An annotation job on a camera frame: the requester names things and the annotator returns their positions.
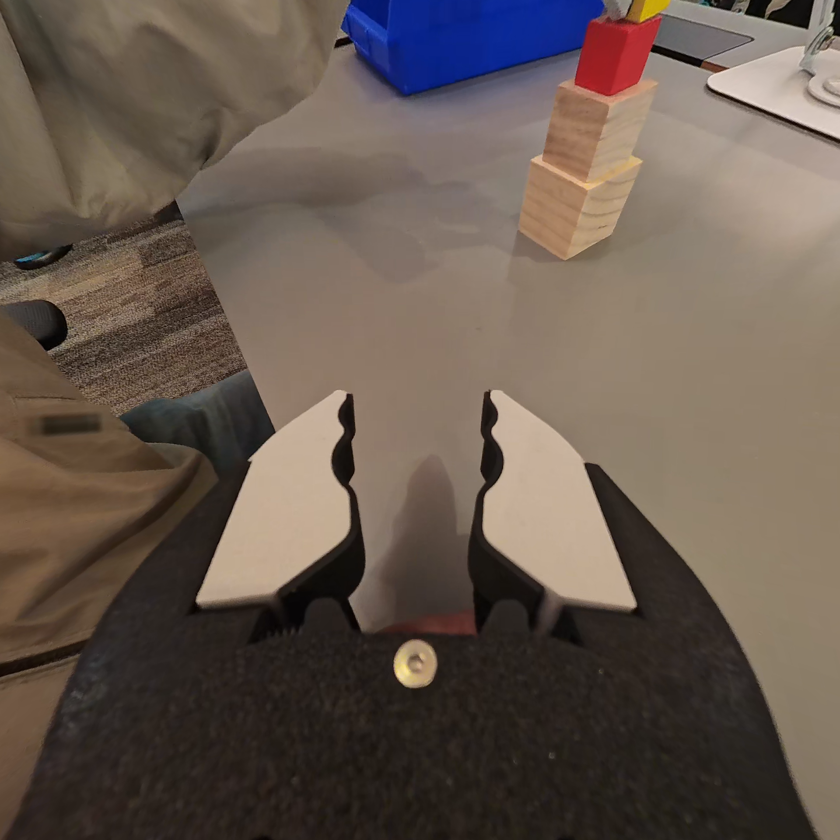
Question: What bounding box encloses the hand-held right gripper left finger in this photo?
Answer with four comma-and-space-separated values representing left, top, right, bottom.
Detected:
196, 390, 366, 615

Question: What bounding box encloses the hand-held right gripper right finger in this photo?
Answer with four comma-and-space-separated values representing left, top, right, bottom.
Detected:
469, 390, 639, 615

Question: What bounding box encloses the red wooden cube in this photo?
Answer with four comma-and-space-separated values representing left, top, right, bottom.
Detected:
575, 16, 664, 97

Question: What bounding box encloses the medium wooden cube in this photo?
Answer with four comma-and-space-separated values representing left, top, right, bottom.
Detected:
545, 79, 658, 182

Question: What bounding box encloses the blue plastic bin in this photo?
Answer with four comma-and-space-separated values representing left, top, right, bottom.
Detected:
342, 0, 607, 97

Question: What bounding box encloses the large wooden cube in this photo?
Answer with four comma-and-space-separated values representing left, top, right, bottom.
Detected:
518, 154, 644, 261

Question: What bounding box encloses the person's trouser leg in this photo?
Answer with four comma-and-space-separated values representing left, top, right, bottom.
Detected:
0, 309, 279, 815

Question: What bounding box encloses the white folding stand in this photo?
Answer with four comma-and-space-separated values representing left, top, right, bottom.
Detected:
707, 20, 840, 143

